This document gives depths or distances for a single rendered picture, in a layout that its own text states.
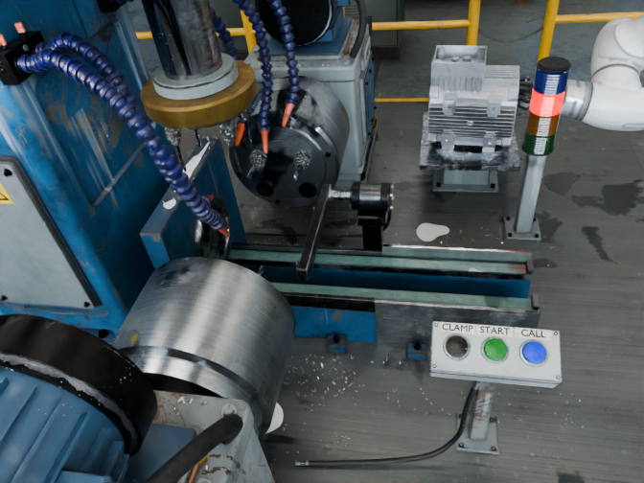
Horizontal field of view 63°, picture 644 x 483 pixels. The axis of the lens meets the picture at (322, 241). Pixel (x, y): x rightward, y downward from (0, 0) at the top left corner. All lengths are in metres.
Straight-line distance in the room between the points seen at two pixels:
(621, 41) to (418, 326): 0.81
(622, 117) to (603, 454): 0.74
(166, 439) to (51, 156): 0.46
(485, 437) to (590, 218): 0.66
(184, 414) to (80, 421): 0.19
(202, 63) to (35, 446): 0.56
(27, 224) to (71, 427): 0.54
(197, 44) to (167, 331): 0.40
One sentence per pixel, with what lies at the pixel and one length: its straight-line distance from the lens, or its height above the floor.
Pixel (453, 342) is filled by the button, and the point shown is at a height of 1.07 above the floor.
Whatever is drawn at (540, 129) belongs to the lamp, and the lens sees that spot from 1.17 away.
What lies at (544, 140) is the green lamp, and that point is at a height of 1.07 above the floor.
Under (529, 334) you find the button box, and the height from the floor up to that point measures 1.08.
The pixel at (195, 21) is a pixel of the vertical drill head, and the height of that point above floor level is 1.43.
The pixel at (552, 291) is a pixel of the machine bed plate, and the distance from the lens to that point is 1.23.
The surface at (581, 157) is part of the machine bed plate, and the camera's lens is 1.65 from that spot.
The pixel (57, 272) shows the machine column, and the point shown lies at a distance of 1.03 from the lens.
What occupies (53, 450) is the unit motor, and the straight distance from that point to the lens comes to 0.47.
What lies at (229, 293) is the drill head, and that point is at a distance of 0.74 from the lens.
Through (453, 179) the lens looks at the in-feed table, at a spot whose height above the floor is 0.82.
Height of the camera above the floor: 1.67
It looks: 42 degrees down
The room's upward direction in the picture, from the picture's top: 8 degrees counter-clockwise
